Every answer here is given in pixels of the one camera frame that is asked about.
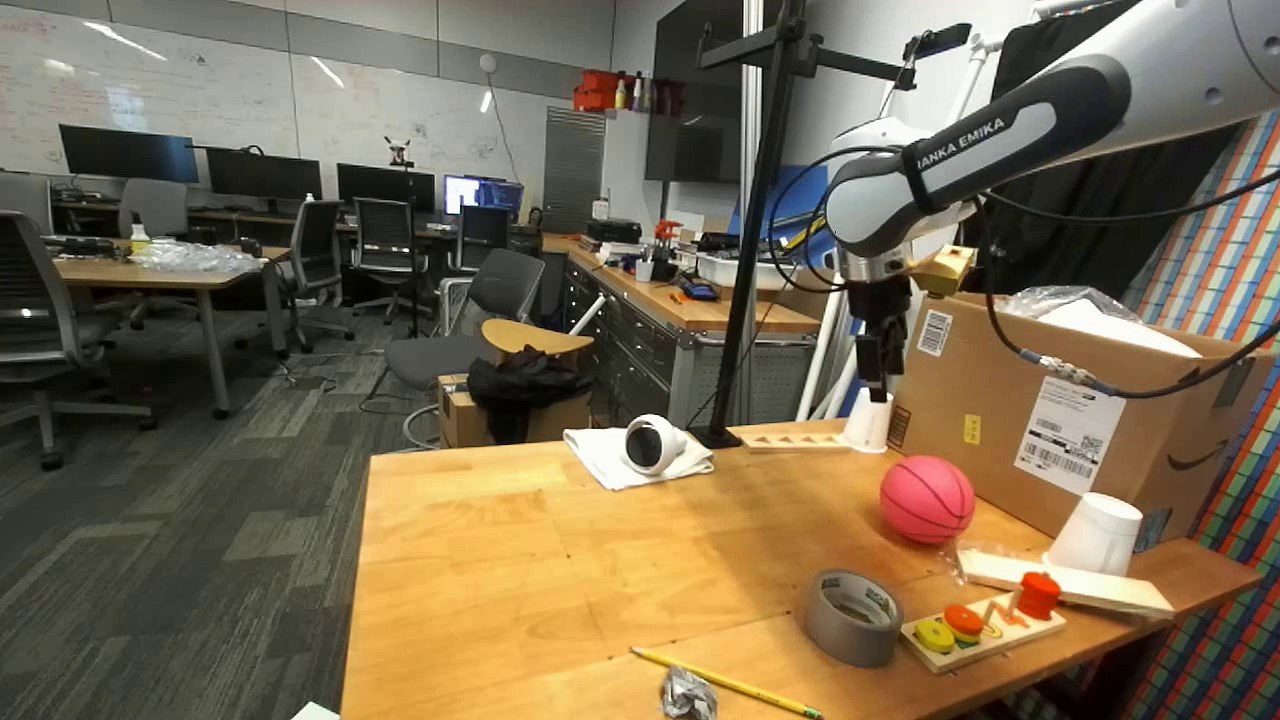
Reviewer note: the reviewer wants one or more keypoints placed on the black computer monitor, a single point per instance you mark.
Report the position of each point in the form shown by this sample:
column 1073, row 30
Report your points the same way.
column 262, row 172
column 384, row 186

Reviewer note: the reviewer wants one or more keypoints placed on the white paper cup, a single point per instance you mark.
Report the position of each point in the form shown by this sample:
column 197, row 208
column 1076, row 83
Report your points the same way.
column 1098, row 535

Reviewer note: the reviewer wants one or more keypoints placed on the black bag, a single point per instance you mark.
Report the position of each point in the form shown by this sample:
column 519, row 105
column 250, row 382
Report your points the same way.
column 522, row 385

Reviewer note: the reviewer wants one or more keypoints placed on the clear plastic bag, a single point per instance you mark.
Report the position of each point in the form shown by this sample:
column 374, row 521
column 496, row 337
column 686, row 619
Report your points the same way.
column 1092, row 320

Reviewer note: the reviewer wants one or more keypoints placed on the black mesh office chair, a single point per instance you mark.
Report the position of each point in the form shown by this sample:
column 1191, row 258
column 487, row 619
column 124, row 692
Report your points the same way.
column 319, row 253
column 384, row 238

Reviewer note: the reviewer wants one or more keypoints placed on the colourful woven panel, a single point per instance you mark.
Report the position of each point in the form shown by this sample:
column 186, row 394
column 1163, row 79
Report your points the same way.
column 1245, row 642

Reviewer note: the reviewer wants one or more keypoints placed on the silver metal clip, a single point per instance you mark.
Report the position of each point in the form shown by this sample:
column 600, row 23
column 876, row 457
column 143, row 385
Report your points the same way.
column 689, row 696

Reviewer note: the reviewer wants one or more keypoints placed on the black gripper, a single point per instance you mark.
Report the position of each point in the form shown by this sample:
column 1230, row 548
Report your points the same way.
column 882, row 315

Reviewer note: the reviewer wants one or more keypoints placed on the white flat tray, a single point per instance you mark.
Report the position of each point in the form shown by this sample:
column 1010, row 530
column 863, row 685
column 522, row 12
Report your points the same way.
column 1084, row 587

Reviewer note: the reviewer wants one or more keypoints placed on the grey chair with tablet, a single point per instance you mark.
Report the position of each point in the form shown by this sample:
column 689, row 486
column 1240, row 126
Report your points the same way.
column 505, row 284

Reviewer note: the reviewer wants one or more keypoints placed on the olive wrist camera box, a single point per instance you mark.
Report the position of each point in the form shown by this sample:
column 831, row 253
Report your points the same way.
column 946, row 271

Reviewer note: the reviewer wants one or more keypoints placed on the lit blue computer screen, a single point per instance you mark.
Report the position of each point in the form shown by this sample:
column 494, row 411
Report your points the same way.
column 480, row 195

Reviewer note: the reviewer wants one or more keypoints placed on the white round camera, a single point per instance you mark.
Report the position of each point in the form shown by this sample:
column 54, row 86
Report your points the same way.
column 653, row 447

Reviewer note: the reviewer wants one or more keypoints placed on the pile of clear plastic bags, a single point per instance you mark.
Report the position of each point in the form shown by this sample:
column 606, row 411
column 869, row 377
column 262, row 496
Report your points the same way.
column 186, row 253

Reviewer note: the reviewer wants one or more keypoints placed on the small white cup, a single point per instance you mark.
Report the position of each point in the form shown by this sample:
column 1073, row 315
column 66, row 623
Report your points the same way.
column 869, row 426

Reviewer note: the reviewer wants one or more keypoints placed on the wooden counter with cabinets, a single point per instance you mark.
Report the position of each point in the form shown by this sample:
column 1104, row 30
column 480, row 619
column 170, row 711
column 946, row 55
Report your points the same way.
column 643, row 342

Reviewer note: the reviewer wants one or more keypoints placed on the red cylinder toy piece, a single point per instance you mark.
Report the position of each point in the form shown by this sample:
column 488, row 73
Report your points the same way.
column 1039, row 594

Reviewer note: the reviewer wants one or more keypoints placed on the black camera stand pole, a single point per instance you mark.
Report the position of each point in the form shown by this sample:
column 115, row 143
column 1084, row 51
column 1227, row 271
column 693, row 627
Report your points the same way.
column 754, row 224

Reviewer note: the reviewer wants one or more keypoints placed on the black wall screen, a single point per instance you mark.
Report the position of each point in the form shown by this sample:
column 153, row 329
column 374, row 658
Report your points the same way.
column 693, row 105

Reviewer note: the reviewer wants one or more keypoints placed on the yellow-green toy piece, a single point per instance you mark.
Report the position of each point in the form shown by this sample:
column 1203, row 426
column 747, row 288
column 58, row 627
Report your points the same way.
column 934, row 638

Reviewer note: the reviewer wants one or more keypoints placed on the red container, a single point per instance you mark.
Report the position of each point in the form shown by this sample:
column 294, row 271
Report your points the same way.
column 597, row 93

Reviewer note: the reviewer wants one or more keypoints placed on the small cardboard box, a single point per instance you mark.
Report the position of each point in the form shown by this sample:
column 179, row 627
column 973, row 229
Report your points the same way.
column 461, row 417

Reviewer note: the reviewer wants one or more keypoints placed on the small flat wooden board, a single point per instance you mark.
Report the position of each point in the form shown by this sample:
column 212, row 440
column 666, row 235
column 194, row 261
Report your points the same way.
column 786, row 437

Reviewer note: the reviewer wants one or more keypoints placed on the white cloth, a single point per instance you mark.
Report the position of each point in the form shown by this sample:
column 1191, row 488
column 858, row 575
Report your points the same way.
column 600, row 462

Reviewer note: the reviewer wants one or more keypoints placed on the grey office chair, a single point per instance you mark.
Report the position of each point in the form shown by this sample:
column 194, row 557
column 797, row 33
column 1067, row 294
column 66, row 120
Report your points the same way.
column 33, row 320

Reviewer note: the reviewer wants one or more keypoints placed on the pink rubber basketball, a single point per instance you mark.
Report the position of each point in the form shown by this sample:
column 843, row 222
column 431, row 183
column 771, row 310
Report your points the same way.
column 926, row 503

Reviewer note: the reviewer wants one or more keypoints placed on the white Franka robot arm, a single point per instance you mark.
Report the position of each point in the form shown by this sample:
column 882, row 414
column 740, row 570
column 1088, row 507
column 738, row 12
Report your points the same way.
column 1175, row 83

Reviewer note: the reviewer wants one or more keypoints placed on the wide black monitor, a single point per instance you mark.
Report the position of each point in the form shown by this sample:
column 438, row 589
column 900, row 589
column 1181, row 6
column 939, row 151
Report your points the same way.
column 124, row 154

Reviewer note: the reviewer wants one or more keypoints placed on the wooden toy peg board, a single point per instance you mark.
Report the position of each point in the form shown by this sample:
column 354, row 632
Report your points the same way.
column 1001, row 638

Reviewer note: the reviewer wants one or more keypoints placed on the grey metal cabinet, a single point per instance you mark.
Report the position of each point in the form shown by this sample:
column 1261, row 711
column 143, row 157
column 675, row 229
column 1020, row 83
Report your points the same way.
column 575, row 164

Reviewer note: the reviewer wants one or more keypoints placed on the yellow pencil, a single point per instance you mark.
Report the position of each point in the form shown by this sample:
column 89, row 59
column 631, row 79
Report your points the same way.
column 747, row 685

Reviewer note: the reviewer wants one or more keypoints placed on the wooden office table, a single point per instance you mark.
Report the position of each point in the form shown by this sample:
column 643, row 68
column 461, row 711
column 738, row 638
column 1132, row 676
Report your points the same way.
column 147, row 275

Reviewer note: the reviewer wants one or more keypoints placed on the orange toy piece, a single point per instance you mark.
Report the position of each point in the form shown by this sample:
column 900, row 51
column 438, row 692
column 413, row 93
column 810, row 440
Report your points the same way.
column 960, row 623

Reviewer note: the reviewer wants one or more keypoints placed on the grey duct tape roll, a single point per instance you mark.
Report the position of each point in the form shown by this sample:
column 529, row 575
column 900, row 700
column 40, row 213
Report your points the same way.
column 848, row 632

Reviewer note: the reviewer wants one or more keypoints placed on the white leaning pole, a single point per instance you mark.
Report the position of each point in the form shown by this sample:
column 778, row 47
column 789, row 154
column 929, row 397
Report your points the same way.
column 818, row 361

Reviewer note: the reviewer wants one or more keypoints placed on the large cardboard shipping box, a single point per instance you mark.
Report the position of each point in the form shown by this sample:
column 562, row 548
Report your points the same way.
column 1163, row 401

